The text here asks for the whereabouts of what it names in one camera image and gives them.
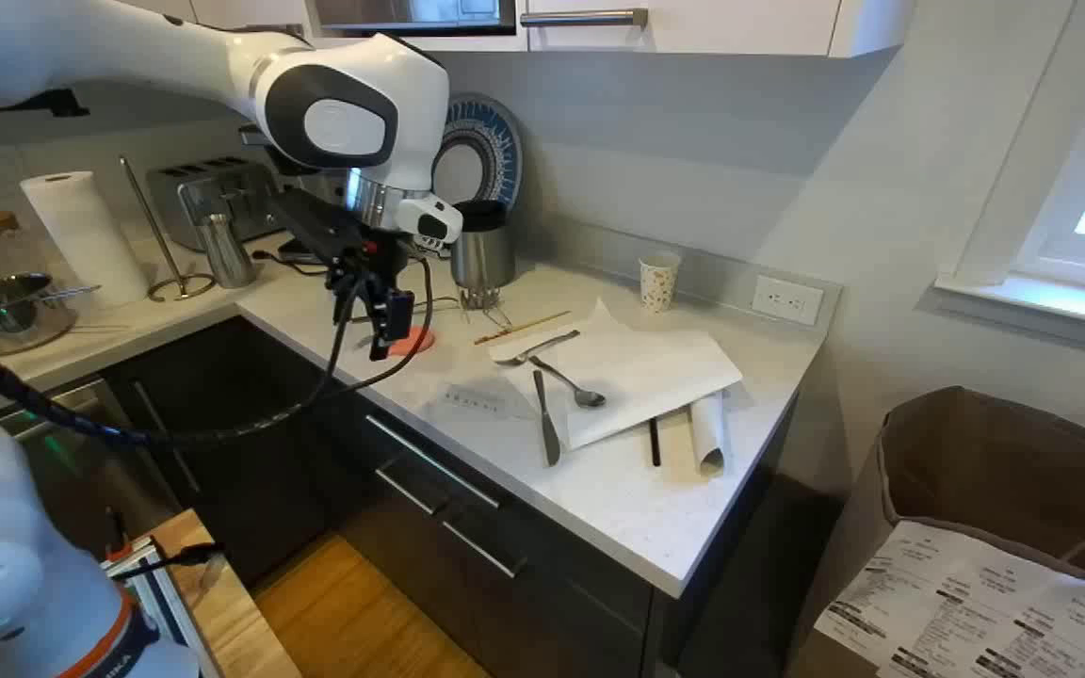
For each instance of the white upper cabinet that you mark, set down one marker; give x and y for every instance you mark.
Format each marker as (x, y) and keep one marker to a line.
(718, 23)

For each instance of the white cloth towel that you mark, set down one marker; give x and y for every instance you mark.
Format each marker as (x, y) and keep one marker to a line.
(656, 371)

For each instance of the rolled white paper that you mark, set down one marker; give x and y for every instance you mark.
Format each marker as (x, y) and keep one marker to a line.
(709, 435)

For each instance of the stainless steel microwave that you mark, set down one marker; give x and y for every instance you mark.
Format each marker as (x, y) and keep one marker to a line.
(417, 12)

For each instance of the silver knife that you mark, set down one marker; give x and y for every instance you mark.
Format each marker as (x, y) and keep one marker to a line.
(549, 427)

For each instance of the blue patterned plate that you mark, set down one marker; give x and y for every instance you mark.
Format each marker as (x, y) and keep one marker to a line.
(499, 146)

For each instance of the wooden chopstick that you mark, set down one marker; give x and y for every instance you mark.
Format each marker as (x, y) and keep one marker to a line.
(520, 326)

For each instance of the silver spoon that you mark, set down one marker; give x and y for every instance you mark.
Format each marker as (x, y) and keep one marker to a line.
(574, 387)

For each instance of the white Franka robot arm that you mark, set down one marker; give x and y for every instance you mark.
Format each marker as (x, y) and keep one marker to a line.
(190, 58)

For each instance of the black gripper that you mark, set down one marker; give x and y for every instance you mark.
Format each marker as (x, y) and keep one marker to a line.
(363, 271)

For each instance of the silver toaster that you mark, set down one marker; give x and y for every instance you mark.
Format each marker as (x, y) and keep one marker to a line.
(225, 185)

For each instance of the black pen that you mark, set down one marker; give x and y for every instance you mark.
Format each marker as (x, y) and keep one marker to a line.
(652, 444)

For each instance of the dark lower cabinet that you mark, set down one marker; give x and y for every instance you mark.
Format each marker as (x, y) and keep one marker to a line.
(566, 589)

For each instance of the white paper towel roll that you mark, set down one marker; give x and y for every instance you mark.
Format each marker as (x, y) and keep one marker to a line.
(80, 239)

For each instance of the orange disc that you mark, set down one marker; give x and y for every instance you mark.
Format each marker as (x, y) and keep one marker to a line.
(414, 342)

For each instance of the brown paper bag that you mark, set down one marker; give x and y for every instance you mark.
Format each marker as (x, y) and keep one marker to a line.
(1006, 466)

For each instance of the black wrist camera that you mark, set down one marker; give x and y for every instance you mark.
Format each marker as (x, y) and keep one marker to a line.
(313, 225)

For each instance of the small paper cup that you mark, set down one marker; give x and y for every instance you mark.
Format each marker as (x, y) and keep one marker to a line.
(656, 284)

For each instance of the steel carafe with black lid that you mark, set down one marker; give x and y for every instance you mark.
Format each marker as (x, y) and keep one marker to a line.
(485, 259)

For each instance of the white wall outlet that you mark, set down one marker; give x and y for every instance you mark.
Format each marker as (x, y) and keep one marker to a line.
(788, 299)

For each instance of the wooden side table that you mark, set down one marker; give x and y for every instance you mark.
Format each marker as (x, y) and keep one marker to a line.
(227, 615)

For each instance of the printed paper sheet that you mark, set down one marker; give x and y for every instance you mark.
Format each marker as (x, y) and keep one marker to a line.
(981, 606)

